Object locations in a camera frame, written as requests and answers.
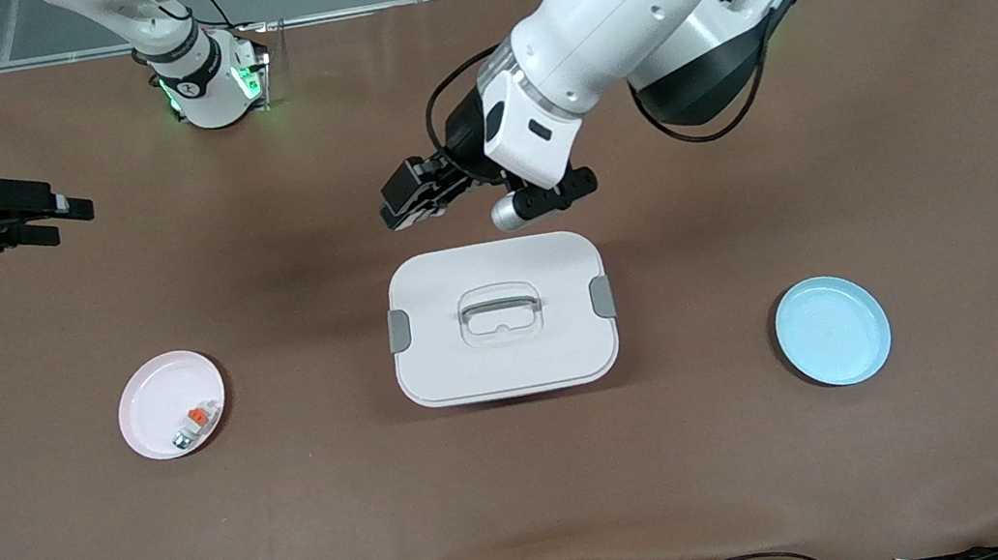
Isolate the white lidded storage box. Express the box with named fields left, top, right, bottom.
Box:
left=376, top=224, right=629, bottom=415

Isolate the pink round plate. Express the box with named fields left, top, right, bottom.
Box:
left=110, top=345, right=235, bottom=466

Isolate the brown table mat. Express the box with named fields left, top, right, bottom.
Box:
left=0, top=0, right=998, bottom=560

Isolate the light blue round plate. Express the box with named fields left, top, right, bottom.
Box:
left=768, top=267, right=898, bottom=395

